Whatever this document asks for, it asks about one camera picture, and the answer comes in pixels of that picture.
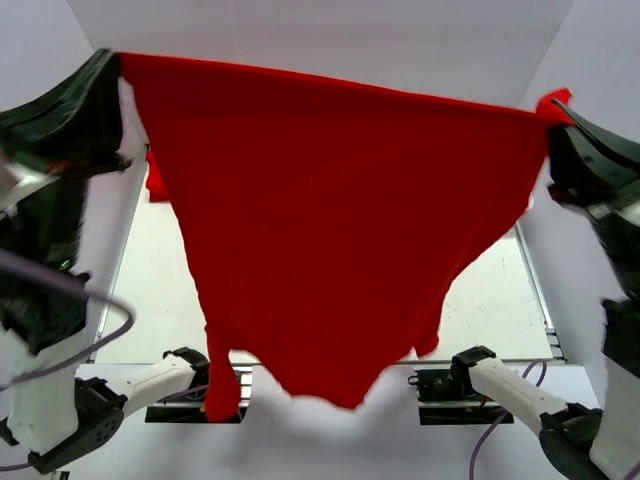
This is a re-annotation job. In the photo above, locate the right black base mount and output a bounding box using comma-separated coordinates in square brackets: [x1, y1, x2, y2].
[407, 369, 514, 426]

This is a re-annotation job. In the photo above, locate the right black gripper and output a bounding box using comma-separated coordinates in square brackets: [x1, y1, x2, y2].
[536, 90, 640, 290]

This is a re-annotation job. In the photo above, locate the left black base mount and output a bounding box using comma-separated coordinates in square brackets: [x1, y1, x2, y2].
[144, 366, 252, 424]

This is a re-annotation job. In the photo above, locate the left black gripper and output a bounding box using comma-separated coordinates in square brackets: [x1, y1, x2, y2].
[0, 44, 137, 267]

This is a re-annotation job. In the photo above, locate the folded red t shirt stack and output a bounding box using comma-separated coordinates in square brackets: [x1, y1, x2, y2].
[145, 150, 169, 203]

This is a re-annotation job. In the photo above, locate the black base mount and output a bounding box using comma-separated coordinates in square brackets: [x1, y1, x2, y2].
[144, 366, 252, 424]
[407, 369, 514, 426]

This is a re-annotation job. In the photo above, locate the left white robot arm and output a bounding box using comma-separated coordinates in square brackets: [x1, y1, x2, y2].
[1, 49, 212, 475]

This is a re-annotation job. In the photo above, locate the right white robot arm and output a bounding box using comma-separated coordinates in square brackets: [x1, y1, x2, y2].
[449, 95, 639, 479]

